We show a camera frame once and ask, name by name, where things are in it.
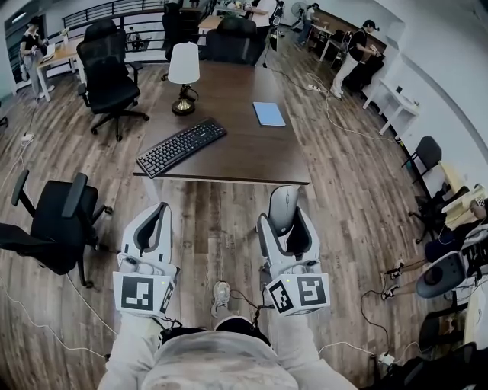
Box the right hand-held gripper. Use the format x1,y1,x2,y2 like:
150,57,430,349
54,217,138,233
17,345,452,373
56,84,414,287
257,206,331,318

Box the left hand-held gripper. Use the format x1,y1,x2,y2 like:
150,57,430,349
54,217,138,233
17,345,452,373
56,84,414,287
113,202,180,319

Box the grey computer mouse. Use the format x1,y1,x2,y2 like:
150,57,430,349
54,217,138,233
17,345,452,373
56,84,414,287
268,185,300,237

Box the black keyboard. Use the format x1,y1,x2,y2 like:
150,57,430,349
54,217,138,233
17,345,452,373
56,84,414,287
136,117,228,180

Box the person's left forearm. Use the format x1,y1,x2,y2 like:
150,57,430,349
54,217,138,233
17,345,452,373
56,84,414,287
97,310,165,390

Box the person's right forearm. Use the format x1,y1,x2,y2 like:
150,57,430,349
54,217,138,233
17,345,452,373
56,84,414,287
266,310,359,390

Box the person's white shoe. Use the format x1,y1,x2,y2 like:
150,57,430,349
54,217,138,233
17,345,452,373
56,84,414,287
210,280,231,319

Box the person's black shorts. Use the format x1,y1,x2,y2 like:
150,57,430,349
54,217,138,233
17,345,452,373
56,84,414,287
159,316,270,346

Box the blue notebook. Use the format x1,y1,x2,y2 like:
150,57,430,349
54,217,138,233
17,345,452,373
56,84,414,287
252,101,287,128

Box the person's light patterned shirt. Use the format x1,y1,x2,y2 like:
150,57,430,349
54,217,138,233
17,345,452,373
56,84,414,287
140,329,298,390

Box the grey shell chair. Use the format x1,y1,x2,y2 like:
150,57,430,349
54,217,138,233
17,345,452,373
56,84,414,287
415,251,468,300

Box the small black chair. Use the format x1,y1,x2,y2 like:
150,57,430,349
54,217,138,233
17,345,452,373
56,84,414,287
402,136,443,186

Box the white side table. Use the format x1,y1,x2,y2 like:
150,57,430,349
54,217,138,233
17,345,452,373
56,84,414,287
361,78,420,136

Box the white shade table lamp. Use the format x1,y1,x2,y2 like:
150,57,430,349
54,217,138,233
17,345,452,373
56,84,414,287
167,41,201,117

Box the wooden desk with white legs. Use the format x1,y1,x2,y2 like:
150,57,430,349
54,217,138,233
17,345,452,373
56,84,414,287
36,37,87,103

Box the black metal railing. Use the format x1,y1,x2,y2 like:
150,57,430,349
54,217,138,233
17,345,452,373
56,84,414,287
63,0,214,53

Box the standing fan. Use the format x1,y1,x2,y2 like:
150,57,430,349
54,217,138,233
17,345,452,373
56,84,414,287
291,2,308,31

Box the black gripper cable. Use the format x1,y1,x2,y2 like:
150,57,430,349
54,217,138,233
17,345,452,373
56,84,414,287
228,289,270,328

